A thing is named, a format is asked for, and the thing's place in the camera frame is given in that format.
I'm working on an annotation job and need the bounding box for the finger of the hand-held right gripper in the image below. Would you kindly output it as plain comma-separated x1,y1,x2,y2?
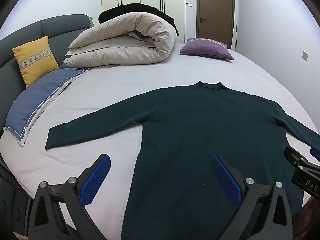
310,145,320,161
284,146,308,172

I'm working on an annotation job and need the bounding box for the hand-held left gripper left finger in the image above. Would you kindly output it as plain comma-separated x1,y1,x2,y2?
29,153,112,240

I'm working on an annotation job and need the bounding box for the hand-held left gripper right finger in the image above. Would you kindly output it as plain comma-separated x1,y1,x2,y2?
211,154,294,240

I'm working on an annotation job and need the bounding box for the dark green sweater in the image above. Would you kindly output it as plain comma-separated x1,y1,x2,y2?
45,81,320,240

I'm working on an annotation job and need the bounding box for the dark bedside cabinet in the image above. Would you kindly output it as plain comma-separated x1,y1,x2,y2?
0,160,33,238

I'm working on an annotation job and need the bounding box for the blue pillow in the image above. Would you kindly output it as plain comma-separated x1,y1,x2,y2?
3,67,87,148

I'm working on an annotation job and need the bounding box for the purple cushion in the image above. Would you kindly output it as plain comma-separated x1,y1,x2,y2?
180,41,234,61

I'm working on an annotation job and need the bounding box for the yellow cushion with patterned band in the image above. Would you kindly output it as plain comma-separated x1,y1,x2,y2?
12,35,60,88

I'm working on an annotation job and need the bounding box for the patterned lilac cushion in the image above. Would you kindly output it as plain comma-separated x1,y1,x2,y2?
186,38,228,49

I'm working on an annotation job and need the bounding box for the folded beige duvet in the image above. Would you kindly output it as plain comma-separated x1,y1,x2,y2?
64,12,175,68

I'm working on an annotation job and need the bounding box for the grey upholstered headboard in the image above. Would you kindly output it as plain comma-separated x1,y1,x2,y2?
0,14,94,140

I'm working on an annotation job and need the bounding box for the brown door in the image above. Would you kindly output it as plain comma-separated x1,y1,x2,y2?
196,0,235,48

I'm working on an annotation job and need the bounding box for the black cloth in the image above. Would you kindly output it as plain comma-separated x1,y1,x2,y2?
98,3,180,37

